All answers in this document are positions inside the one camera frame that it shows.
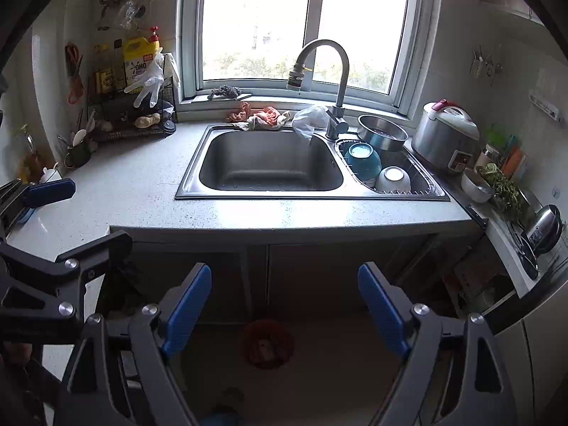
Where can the orange scissors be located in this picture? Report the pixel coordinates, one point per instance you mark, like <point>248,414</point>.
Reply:
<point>73,62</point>

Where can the orange dish rag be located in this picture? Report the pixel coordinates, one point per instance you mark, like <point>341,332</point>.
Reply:
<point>266,119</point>

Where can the translucent rubber glove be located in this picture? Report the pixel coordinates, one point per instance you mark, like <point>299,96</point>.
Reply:
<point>150,82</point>

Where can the teal bowl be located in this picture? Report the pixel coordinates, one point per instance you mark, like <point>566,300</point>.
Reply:
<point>363,161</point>

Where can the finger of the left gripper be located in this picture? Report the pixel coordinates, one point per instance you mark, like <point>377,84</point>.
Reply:
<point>18,198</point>
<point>36,288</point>

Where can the white sugar jar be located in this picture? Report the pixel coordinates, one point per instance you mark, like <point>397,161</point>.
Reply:
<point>51,174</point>

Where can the black round lid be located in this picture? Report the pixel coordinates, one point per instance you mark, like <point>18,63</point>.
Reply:
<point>168,126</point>

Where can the stainless steel sink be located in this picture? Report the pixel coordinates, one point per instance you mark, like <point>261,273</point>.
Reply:
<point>233,164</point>

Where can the steel mixing bowl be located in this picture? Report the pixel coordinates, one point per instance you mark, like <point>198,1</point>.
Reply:
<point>381,133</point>

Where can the black utensil holder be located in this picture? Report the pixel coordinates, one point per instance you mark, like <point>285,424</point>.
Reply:
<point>78,155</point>

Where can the glass oil bottle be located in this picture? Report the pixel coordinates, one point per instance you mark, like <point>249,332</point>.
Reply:
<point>31,168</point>

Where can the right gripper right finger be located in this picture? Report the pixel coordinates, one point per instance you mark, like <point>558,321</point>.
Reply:
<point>451,372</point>

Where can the steel wool scrubber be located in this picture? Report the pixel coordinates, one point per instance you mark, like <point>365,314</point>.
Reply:
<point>224,92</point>

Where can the blue trousers leg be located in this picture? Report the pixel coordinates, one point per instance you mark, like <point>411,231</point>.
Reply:
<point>226,411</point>

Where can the bowl of greens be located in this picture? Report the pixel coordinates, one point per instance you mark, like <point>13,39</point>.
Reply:
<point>487,183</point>

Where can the white plastic bag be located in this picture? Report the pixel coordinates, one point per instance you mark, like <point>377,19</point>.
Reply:
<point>307,121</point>

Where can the red trash bucket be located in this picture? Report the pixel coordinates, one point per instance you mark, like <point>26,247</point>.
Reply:
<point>267,344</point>

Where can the silver rice cooker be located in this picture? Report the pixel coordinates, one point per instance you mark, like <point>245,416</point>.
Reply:
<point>446,136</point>

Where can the white bowl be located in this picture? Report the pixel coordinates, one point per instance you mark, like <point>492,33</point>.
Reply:
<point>393,178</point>

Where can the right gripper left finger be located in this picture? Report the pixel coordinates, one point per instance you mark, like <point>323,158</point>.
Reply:
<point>119,371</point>

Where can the ginger root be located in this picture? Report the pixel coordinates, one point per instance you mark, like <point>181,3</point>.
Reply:
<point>147,121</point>

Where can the black wire rack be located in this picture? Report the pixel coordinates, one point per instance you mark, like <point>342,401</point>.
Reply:
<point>114,114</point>

